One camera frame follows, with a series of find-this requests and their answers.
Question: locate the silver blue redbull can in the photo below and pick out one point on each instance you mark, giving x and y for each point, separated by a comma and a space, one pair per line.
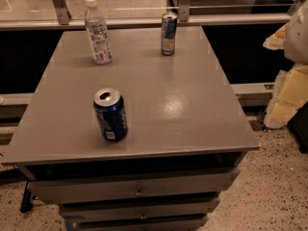
168, 33

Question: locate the grey drawer cabinet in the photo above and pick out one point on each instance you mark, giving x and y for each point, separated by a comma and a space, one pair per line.
182, 114

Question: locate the top grey drawer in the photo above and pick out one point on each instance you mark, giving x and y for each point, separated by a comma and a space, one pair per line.
94, 189

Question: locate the grey drawer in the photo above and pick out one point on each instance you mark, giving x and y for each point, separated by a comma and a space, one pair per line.
94, 189
140, 209
175, 223

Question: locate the blue pepsi soda can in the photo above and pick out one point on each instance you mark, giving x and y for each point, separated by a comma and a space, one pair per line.
109, 108

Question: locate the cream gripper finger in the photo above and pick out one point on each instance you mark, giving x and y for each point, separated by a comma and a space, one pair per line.
289, 94
276, 40

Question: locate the metal railing frame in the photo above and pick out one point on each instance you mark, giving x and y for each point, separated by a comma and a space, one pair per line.
69, 14

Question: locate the clear plastic water bottle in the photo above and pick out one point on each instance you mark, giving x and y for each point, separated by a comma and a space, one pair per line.
96, 27

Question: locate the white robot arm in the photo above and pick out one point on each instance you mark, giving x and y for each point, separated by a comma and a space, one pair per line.
296, 38

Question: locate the bottom grey drawer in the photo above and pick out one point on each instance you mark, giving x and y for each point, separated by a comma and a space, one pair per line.
175, 223

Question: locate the middle grey drawer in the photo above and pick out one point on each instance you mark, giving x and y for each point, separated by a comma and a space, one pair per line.
140, 209

